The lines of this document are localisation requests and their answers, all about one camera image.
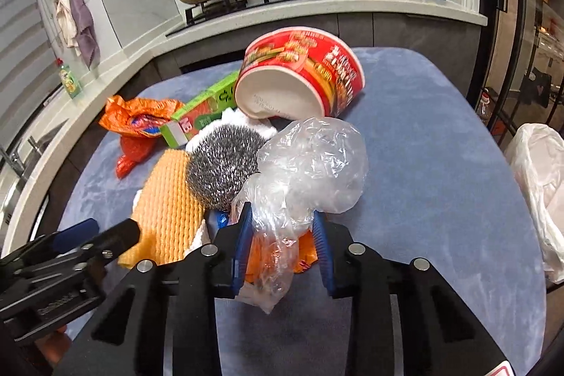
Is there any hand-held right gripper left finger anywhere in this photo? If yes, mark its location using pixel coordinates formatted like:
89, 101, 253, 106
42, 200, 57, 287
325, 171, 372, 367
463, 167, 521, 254
52, 202, 255, 376

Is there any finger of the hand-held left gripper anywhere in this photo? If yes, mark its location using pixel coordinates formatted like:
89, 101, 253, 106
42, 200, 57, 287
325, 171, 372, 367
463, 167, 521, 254
9, 218, 100, 266
73, 218, 142, 271

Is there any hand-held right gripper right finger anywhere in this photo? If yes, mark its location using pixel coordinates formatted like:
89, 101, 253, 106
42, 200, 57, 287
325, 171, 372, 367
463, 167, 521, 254
312, 211, 514, 376

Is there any orange foam fruit net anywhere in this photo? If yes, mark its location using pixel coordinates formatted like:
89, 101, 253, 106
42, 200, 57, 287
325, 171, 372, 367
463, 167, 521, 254
117, 149, 208, 269

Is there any clear plastic bag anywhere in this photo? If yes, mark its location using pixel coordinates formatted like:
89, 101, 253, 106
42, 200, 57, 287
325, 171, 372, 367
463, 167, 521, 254
231, 117, 368, 314

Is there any orange snack bag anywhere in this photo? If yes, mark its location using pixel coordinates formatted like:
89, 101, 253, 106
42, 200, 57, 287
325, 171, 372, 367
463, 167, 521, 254
99, 95, 186, 139

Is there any red instant noodle bowl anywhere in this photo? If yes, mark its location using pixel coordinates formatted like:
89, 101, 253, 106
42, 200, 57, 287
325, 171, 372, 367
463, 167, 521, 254
233, 27, 366, 120

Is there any bin with white liner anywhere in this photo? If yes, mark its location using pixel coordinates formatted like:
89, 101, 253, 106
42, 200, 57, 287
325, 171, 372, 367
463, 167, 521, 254
504, 123, 564, 284

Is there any person's left hand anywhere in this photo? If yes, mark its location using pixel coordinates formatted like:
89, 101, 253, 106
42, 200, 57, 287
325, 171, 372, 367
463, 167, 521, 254
33, 325, 73, 368

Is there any orange crumpled wrapper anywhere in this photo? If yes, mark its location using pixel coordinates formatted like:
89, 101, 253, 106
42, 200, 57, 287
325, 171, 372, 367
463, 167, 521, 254
244, 226, 319, 284

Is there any blue wrapper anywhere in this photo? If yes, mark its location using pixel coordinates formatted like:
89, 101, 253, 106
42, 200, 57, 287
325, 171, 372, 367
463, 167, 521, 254
207, 209, 232, 233

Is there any red plastic wrapper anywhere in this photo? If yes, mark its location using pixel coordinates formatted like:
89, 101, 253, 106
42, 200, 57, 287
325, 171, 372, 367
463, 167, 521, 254
115, 136, 155, 179

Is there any steel wool scrubber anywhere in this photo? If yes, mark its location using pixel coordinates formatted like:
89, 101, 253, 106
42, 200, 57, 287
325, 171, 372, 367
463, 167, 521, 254
185, 125, 267, 211

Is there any metal faucet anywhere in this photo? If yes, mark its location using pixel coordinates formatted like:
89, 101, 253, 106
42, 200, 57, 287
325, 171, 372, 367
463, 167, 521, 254
0, 136, 45, 192

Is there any green cardboard box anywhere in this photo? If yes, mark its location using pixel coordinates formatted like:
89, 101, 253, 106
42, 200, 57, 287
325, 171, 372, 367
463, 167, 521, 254
159, 70, 242, 148

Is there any green dish soap bottle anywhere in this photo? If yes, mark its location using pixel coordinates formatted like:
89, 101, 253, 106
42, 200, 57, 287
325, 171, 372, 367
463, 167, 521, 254
54, 58, 84, 99

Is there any purple hanging towel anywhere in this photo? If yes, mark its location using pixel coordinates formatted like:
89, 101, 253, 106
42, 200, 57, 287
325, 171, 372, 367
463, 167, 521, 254
69, 0, 101, 70

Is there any white hanging towel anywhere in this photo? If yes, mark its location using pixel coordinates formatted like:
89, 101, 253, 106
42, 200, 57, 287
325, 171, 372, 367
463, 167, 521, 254
54, 0, 79, 48

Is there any clear plastic bottle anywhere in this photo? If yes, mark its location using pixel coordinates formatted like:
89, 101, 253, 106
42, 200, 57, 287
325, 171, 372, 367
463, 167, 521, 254
478, 87, 494, 125

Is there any grey kitchen cabinet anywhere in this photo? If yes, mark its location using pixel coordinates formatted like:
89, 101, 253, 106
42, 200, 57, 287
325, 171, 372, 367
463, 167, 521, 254
172, 12, 481, 73

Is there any black gas stove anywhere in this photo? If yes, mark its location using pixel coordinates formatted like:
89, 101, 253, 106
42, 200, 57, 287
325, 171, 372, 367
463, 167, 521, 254
166, 0, 360, 37

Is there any black tote bag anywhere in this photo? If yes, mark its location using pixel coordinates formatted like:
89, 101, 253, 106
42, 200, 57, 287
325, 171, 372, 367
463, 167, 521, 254
522, 68, 551, 108

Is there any black framed glass door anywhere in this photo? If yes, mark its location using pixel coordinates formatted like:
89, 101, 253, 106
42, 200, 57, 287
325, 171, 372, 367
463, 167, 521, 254
473, 0, 564, 148

